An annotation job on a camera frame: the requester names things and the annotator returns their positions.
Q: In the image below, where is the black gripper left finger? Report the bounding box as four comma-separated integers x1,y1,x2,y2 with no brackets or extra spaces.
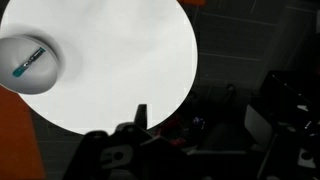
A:
63,103,201,180

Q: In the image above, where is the black equipment box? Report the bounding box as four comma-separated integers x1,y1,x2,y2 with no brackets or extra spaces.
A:
258,69,320,134

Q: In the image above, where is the teal and black marker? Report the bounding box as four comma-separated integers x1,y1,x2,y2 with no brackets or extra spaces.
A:
12,46,47,78

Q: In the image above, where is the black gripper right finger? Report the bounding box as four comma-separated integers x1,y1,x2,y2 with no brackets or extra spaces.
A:
244,103,320,180

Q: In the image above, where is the white round bowl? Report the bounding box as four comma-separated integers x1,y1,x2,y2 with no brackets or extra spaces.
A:
0,34,64,95

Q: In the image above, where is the dark red object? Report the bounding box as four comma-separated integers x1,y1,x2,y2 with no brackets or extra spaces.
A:
156,114,188,148

